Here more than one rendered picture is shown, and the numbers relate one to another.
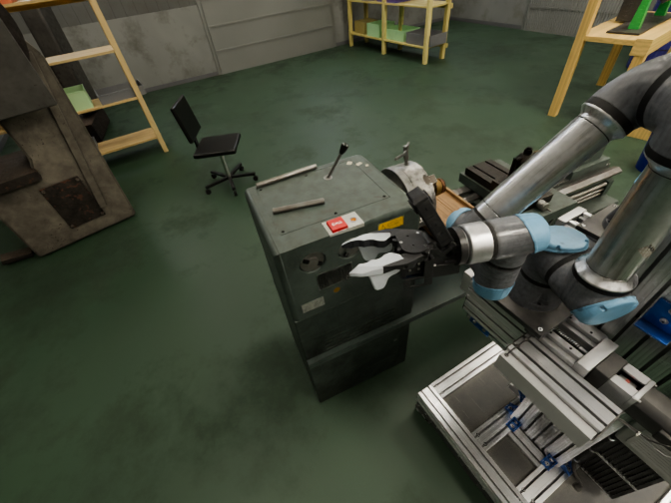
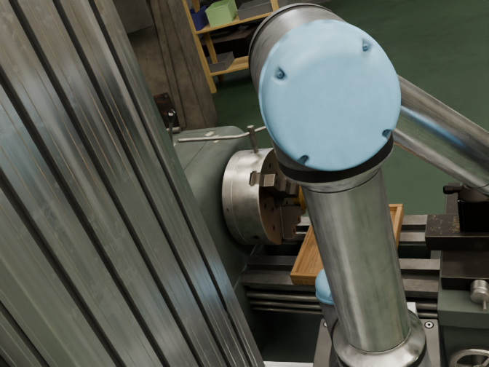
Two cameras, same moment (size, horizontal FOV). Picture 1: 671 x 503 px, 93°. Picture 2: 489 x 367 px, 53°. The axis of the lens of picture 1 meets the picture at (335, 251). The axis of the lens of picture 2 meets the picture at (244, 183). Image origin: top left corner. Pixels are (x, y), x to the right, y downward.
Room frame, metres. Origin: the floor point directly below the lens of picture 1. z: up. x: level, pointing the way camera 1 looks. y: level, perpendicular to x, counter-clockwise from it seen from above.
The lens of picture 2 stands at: (0.33, -1.40, 1.91)
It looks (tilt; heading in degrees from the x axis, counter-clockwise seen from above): 29 degrees down; 51
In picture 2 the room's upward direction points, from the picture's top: 19 degrees counter-clockwise
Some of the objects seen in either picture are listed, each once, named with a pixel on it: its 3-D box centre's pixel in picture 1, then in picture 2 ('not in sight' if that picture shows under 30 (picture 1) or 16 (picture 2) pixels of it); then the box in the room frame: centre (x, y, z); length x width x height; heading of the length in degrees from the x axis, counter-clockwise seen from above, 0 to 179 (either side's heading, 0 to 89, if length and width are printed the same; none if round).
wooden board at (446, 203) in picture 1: (443, 213); (349, 242); (1.32, -0.60, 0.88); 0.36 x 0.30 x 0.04; 19
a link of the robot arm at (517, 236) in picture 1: (510, 238); not in sight; (0.42, -0.32, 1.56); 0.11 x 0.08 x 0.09; 94
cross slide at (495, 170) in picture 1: (505, 183); (479, 230); (1.44, -0.97, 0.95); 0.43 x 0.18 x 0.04; 19
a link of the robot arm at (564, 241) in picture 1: (554, 253); not in sight; (0.56, -0.58, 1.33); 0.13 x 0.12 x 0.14; 4
